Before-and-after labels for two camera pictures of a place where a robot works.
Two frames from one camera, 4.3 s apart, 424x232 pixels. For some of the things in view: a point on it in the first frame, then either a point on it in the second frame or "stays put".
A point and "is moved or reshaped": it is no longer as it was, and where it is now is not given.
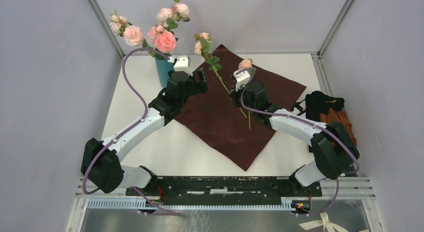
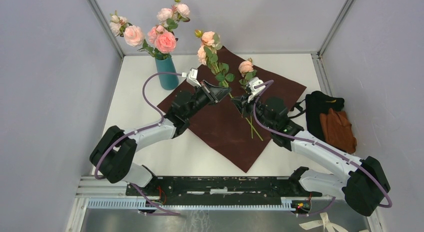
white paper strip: [324, 221] stays put
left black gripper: [200, 86] to [213, 93]
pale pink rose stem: [202, 47] is moved or reshaped
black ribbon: [297, 105] stays put
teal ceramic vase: [163, 67] stays put
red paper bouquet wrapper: [212, 116] stays put
